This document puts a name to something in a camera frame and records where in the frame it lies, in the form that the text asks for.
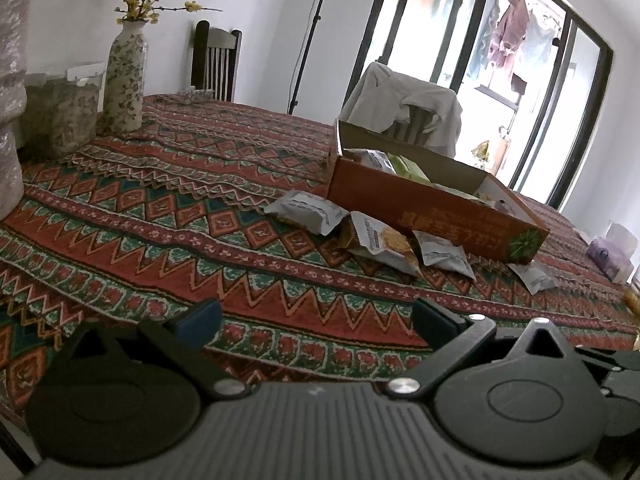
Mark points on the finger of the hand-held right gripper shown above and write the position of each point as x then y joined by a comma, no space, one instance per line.
600,356

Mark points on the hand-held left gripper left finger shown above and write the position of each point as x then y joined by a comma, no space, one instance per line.
200,317

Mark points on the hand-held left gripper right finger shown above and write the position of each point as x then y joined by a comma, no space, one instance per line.
430,320

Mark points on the yellow cracker packet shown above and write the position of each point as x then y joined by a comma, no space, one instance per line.
380,245

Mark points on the orange cardboard box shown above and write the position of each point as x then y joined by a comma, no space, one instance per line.
400,205

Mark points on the silver white snack packet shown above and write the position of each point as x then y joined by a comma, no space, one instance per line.
307,210

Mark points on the green snack packet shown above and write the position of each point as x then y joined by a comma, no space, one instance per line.
410,167

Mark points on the purple tissue pack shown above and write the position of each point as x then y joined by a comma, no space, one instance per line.
610,255

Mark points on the patterned red tablecloth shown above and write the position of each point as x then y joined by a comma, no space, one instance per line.
150,210

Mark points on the yellow-green bag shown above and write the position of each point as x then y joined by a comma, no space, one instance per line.
482,150

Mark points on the wooden board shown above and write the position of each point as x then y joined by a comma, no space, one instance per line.
500,152

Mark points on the jacket-covered wooden chair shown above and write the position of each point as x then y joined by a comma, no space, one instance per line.
417,120

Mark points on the small floral cloth bundle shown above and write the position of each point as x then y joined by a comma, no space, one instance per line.
195,94

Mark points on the beige jacket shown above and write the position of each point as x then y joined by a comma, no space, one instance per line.
375,95

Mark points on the floral ceramic vase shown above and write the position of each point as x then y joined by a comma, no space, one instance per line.
125,80

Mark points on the hanging black cloth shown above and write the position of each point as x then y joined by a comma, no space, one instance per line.
517,85

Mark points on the dark wooden chair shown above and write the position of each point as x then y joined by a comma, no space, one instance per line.
200,55

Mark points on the white textured vase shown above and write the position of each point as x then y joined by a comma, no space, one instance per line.
10,85

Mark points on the hanging maroon shirt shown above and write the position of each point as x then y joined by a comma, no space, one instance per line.
510,30

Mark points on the hanging light blue shirt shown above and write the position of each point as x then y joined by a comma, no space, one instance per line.
540,40

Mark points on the black light stand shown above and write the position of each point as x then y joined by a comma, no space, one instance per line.
310,35

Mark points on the black sliding door frame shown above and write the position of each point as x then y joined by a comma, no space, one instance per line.
595,125

